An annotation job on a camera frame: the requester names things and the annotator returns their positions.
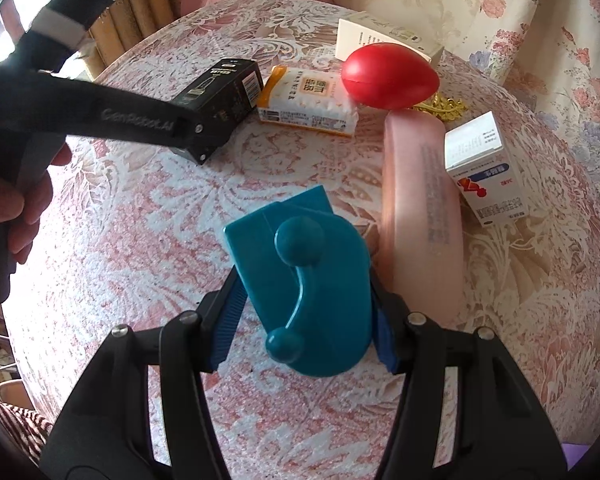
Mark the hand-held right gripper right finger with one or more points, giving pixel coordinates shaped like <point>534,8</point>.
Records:
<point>383,337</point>

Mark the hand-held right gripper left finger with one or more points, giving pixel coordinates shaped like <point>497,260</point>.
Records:
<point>225,332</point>

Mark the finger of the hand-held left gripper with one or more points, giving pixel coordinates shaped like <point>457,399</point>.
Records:
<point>196,132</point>

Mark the black carton box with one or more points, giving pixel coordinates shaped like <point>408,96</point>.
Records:
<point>227,87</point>

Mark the white cream carton box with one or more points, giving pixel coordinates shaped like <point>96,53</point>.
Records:
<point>375,32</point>

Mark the gold floral ornament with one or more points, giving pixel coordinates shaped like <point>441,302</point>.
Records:
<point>447,110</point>

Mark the person's left hand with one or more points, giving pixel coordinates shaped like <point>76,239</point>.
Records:
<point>27,210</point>

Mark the pink lace tablecloth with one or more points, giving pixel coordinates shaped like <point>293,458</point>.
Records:
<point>145,220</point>

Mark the golden brown curtain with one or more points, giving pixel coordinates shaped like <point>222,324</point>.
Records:
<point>135,15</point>

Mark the orange white tissue pack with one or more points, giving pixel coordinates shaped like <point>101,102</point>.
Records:
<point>305,105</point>

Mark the pink plastic case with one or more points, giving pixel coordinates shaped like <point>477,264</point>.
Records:
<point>415,200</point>

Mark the white blue medicine box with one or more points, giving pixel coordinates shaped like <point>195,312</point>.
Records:
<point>485,195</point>

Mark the red egg-shaped toy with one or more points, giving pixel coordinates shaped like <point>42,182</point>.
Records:
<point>385,75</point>

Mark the red striped cloth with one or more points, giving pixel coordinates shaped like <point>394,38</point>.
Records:
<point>20,425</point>

